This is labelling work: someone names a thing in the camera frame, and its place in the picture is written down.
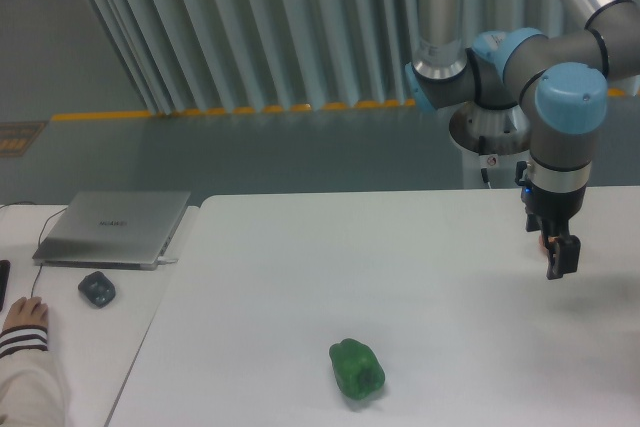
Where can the white striped sleeve forearm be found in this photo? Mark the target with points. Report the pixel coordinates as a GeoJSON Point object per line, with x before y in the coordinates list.
{"type": "Point", "coordinates": [31, 391]}

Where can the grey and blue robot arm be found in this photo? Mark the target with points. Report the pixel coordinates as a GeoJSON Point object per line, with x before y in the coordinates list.
{"type": "Point", "coordinates": [559, 84]}

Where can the dark grey small tray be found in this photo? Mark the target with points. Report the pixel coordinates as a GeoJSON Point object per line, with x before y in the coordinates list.
{"type": "Point", "coordinates": [97, 289]}

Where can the person's hand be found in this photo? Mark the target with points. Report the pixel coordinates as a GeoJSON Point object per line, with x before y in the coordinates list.
{"type": "Point", "coordinates": [27, 312]}

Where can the brown egg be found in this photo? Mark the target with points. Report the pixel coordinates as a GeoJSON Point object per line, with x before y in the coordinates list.
{"type": "Point", "coordinates": [541, 246]}

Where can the green bell pepper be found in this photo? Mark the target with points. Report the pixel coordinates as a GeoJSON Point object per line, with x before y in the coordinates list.
{"type": "Point", "coordinates": [356, 369]}

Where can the silver closed laptop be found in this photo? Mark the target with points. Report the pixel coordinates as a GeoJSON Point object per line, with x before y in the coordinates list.
{"type": "Point", "coordinates": [114, 229]}

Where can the black phone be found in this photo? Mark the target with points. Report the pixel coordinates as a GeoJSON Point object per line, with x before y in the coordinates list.
{"type": "Point", "coordinates": [5, 267]}

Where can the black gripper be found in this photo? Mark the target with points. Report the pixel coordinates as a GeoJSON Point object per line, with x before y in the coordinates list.
{"type": "Point", "coordinates": [551, 199]}

